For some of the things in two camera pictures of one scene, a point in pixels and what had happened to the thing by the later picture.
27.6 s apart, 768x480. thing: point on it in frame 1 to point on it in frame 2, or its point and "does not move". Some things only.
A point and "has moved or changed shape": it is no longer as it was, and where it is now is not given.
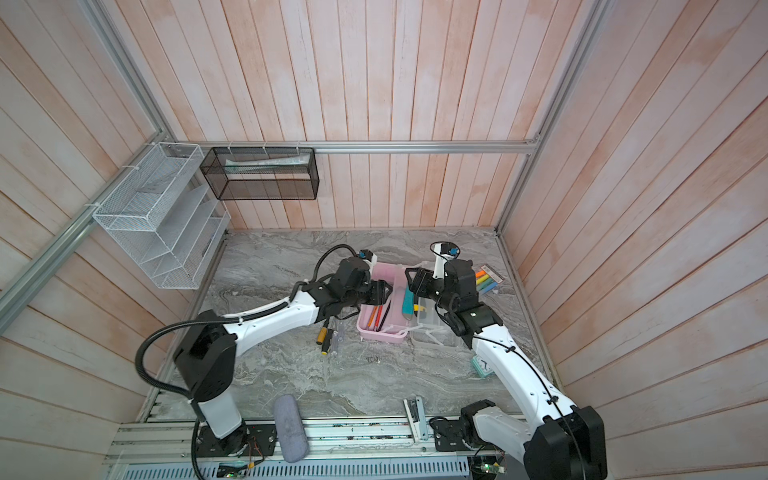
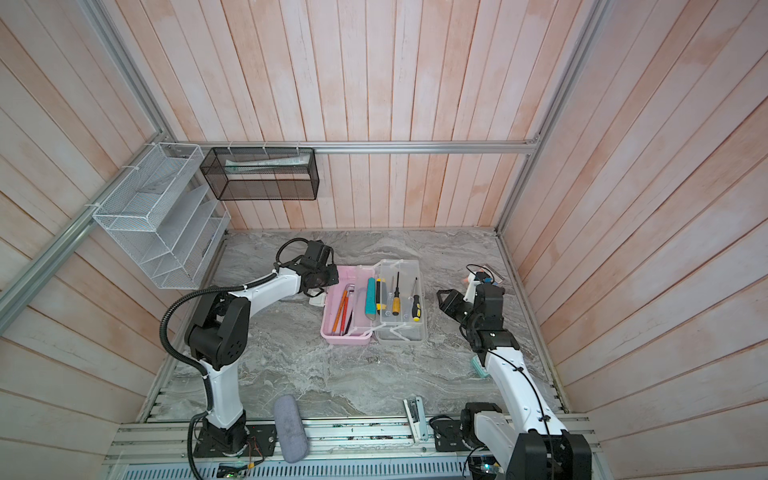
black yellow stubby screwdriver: x=417 y=307 has moved or changed shape
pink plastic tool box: x=385 y=322 has moved or changed shape
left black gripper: x=378 y=295 to x=334 y=279
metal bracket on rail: x=416 y=418 does not move
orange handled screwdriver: x=372 y=316 to x=342 y=301
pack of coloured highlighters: x=488 y=280 does not move
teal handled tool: x=408 y=304 has moved or changed shape
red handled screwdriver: x=378 y=317 to x=344 y=312
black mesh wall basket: x=262 y=173 does not move
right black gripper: x=423 y=280 to x=453 y=301
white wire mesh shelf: x=164 y=216 does not move
